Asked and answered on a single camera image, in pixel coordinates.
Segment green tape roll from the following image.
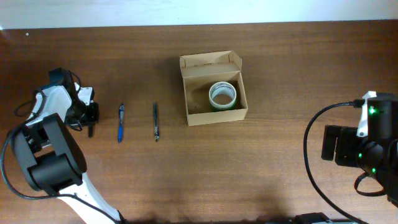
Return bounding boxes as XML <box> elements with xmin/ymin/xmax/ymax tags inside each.
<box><xmin>210</xmin><ymin>95</ymin><xmax>236</xmax><ymax>111</ymax></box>

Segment cardboard box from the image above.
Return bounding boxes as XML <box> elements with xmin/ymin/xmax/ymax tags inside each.
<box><xmin>180</xmin><ymin>50</ymin><xmax>248</xmax><ymax>126</ymax></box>

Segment beige masking tape roll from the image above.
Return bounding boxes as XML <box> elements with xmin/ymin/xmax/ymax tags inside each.
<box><xmin>208</xmin><ymin>82</ymin><xmax>237</xmax><ymax>111</ymax></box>

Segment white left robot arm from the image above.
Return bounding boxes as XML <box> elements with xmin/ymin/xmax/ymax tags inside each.
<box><xmin>1</xmin><ymin>68</ymin><xmax>126</xmax><ymax>223</ymax></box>

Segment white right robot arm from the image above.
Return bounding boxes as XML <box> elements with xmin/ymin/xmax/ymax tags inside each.
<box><xmin>321</xmin><ymin>91</ymin><xmax>397</xmax><ymax>206</ymax></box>

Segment blue ballpoint pen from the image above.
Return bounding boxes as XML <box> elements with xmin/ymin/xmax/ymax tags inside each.
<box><xmin>118</xmin><ymin>103</ymin><xmax>124</xmax><ymax>143</ymax></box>

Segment black ballpoint pen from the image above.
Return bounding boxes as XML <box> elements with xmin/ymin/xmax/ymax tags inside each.
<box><xmin>153</xmin><ymin>103</ymin><xmax>160</xmax><ymax>142</ymax></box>

